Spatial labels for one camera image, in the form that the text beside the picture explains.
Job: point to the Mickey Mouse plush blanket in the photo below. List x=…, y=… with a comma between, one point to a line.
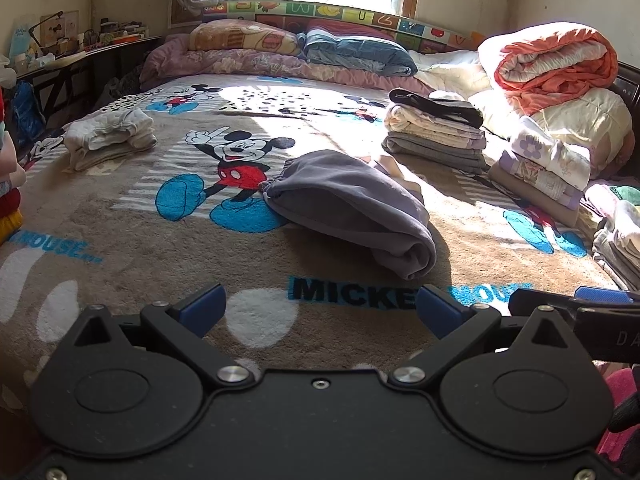
x=159, y=225

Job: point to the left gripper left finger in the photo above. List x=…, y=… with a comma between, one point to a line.
x=178, y=330

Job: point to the purple grey sweatpants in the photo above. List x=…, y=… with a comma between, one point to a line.
x=341, y=196

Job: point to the cream grey clothes stack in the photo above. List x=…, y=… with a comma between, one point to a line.
x=414, y=133

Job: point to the grey folded clothes stack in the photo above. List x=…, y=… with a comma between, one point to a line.
x=615, y=243

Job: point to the dark side desk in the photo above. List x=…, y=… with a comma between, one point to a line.
x=45, y=100

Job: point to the cream folded quilt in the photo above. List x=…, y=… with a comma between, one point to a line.
x=600, y=121

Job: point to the pink floral long quilt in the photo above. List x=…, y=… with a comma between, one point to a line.
x=173, y=59

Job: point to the colourful alphabet foam mat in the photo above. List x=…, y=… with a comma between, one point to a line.
x=296, y=15

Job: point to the yellow patterned pillow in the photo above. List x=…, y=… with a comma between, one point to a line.
x=243, y=35

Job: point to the white folded clothes pile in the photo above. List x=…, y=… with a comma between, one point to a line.
x=107, y=136

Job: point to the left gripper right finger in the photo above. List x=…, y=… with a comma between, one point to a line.
x=459, y=330

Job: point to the floral purple bedding stack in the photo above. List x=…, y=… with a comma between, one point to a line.
x=551, y=172

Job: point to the black garment on stack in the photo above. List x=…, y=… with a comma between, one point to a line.
x=460, y=111

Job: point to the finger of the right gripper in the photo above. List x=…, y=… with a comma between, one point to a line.
x=602, y=295

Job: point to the orange white rolled quilt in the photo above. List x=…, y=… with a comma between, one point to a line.
x=548, y=64

